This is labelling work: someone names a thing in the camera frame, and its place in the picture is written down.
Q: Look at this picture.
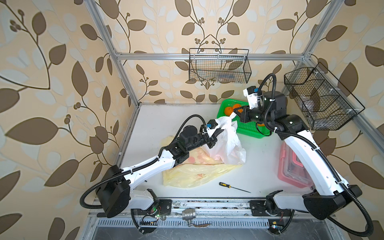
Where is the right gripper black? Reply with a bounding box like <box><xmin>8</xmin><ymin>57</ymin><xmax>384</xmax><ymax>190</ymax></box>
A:
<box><xmin>234</xmin><ymin>104</ymin><xmax>274</xmax><ymax>127</ymax></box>

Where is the white plastic bag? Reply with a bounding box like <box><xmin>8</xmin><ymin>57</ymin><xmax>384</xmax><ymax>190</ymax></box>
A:
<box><xmin>202</xmin><ymin>113</ymin><xmax>247</xmax><ymax>165</ymax></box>

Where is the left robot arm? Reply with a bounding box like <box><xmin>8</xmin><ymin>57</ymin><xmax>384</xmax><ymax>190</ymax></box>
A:
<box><xmin>80</xmin><ymin>115</ymin><xmax>224</xmax><ymax>220</ymax></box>

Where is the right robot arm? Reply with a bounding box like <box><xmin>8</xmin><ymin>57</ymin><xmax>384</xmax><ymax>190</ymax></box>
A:
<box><xmin>234</xmin><ymin>73</ymin><xmax>374</xmax><ymax>237</ymax></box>

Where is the green plastic basket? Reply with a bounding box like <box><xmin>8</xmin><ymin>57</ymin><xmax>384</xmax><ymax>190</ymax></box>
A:
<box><xmin>217</xmin><ymin>99</ymin><xmax>271</xmax><ymax>139</ymax></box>

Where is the yellow plastic bag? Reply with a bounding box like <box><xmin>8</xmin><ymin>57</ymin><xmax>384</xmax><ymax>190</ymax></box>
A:
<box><xmin>163</xmin><ymin>147</ymin><xmax>243</xmax><ymax>189</ymax></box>

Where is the yellow black screwdriver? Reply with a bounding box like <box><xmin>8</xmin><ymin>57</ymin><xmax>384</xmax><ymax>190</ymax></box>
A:
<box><xmin>219</xmin><ymin>182</ymin><xmax>251</xmax><ymax>193</ymax></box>

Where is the pink plastic box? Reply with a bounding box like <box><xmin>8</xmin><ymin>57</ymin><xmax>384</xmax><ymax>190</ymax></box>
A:
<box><xmin>278</xmin><ymin>142</ymin><xmax>314</xmax><ymax>189</ymax></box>

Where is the metal cylinder fitting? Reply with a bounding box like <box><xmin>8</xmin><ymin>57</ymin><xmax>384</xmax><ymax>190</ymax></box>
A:
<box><xmin>182</xmin><ymin>208</ymin><xmax>196</xmax><ymax>222</ymax></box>

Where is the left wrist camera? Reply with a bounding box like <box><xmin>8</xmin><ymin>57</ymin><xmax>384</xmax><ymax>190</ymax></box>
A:
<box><xmin>206</xmin><ymin>119</ymin><xmax>219</xmax><ymax>132</ymax></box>

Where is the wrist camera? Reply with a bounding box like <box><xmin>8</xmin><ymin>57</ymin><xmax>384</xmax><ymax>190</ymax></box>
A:
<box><xmin>243</xmin><ymin>86</ymin><xmax>263</xmax><ymax>110</ymax></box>
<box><xmin>206</xmin><ymin>119</ymin><xmax>219</xmax><ymax>132</ymax></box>

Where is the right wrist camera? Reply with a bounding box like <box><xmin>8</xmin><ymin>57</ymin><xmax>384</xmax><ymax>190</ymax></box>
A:
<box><xmin>243</xmin><ymin>86</ymin><xmax>263</xmax><ymax>110</ymax></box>

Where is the back wire basket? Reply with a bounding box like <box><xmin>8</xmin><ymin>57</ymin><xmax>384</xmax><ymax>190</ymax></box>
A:
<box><xmin>189</xmin><ymin>48</ymin><xmax>252</xmax><ymax>84</ymax></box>

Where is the wire basket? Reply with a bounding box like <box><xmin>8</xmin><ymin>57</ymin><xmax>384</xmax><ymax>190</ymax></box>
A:
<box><xmin>189</xmin><ymin>48</ymin><xmax>252</xmax><ymax>84</ymax></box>
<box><xmin>284</xmin><ymin>62</ymin><xmax>365</xmax><ymax>131</ymax></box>

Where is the right wire basket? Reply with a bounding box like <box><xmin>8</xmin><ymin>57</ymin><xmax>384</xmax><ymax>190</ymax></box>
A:
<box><xmin>284</xmin><ymin>62</ymin><xmax>365</xmax><ymax>131</ymax></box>

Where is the black handled tool on rail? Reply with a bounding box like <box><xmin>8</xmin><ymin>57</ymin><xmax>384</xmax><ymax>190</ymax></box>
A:
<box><xmin>95</xmin><ymin>212</ymin><xmax>127</xmax><ymax>218</ymax></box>

